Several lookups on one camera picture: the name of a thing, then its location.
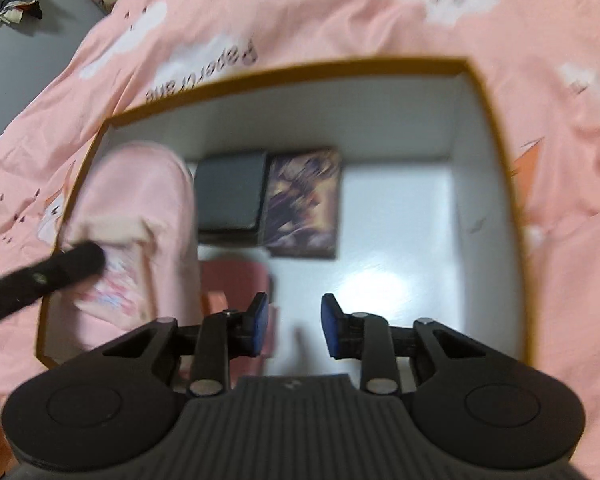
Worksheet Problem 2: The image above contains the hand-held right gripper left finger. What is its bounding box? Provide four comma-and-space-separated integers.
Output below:
102, 292, 270, 396

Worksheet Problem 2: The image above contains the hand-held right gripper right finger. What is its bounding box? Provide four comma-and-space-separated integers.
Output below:
321, 293, 481, 395

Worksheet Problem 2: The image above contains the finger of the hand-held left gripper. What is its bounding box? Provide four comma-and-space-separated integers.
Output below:
0, 241, 107, 333

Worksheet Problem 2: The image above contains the small pink box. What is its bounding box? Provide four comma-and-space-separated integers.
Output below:
201, 259, 277, 358

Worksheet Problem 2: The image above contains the orange cardboard box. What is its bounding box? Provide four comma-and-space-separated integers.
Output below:
34, 56, 537, 368

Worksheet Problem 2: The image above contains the illustrated card box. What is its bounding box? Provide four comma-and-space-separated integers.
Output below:
262, 147, 343, 261

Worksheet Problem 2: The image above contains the dark grey box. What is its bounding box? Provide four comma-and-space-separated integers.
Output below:
194, 152, 270, 247

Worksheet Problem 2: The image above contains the pink printed blanket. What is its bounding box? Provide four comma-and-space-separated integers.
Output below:
0, 0, 600, 478

